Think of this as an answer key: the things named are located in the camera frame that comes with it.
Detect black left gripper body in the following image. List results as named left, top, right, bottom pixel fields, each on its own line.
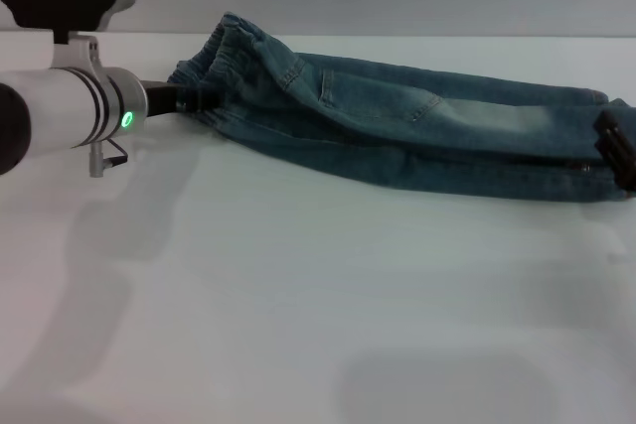
left=140, top=78, right=194, bottom=120

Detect thin dark left arm cable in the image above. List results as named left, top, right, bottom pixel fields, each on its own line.
left=100, top=138, right=130, bottom=168

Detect blue denim shorts with print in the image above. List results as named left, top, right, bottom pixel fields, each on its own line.
left=166, top=10, right=636, bottom=204

